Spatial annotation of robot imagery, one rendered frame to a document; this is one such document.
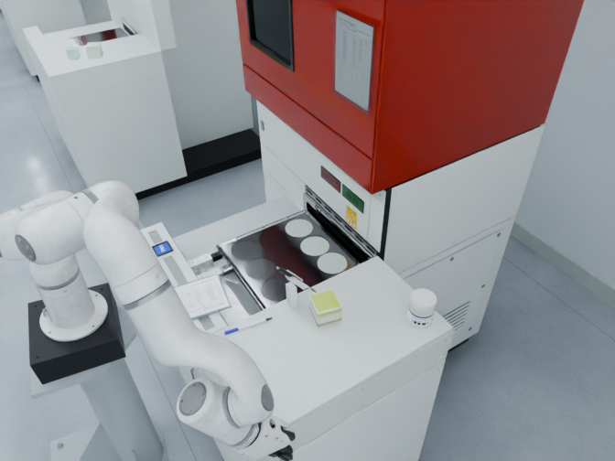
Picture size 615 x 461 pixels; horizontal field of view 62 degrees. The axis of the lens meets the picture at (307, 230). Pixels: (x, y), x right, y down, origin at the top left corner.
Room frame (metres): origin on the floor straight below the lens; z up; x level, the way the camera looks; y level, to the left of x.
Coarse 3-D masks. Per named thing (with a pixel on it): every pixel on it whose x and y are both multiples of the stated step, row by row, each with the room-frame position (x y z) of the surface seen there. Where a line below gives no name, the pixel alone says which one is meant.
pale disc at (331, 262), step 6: (330, 252) 1.27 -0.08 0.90; (324, 258) 1.24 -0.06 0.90; (330, 258) 1.24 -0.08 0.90; (336, 258) 1.24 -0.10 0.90; (342, 258) 1.24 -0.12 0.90; (318, 264) 1.21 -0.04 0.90; (324, 264) 1.21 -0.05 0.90; (330, 264) 1.21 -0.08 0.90; (336, 264) 1.21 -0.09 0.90; (342, 264) 1.21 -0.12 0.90; (324, 270) 1.18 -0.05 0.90; (330, 270) 1.18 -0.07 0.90; (336, 270) 1.18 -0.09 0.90; (342, 270) 1.18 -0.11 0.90
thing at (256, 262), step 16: (240, 240) 1.34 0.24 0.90; (256, 240) 1.34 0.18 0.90; (272, 240) 1.34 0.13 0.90; (288, 240) 1.34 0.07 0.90; (240, 256) 1.26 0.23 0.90; (256, 256) 1.26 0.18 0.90; (272, 256) 1.26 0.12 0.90; (288, 256) 1.25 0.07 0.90; (304, 256) 1.25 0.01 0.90; (240, 272) 1.19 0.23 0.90; (256, 272) 1.18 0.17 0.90; (272, 272) 1.18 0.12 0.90; (304, 272) 1.18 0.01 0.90; (320, 272) 1.18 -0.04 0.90; (256, 288) 1.11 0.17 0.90; (272, 288) 1.11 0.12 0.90; (272, 304) 1.04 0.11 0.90
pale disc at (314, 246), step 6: (306, 240) 1.34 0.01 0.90; (312, 240) 1.33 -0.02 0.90; (318, 240) 1.33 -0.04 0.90; (324, 240) 1.33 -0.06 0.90; (300, 246) 1.30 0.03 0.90; (306, 246) 1.30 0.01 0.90; (312, 246) 1.30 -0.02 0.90; (318, 246) 1.30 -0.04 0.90; (324, 246) 1.30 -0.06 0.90; (306, 252) 1.27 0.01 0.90; (312, 252) 1.27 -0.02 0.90; (318, 252) 1.27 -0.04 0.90; (324, 252) 1.27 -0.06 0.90
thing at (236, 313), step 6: (222, 282) 1.16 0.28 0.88; (228, 288) 1.13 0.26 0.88; (228, 294) 1.11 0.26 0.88; (234, 300) 1.08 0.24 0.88; (234, 306) 1.05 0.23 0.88; (240, 306) 1.05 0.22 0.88; (222, 312) 1.03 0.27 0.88; (228, 312) 1.03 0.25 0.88; (234, 312) 1.03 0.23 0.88; (240, 312) 1.03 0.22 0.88; (246, 312) 1.03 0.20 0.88; (228, 318) 1.01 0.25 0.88; (234, 318) 1.00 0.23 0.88; (240, 318) 1.00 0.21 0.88; (228, 324) 0.98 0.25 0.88
